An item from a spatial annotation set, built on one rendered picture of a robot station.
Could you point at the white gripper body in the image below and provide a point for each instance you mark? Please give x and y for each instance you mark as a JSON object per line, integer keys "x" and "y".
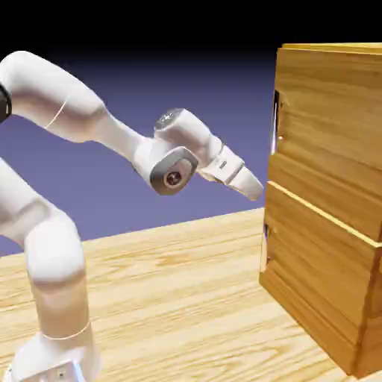
{"x": 246, "y": 182}

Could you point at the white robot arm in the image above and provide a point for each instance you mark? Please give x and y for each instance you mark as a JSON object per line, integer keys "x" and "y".
{"x": 56, "y": 253}

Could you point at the wooden cabinet door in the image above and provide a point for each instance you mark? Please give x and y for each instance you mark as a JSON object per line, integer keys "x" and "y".
{"x": 277, "y": 74}
{"x": 267, "y": 206}

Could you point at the light wooden cabinet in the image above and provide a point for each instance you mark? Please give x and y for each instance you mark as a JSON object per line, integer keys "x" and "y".
{"x": 328, "y": 179}

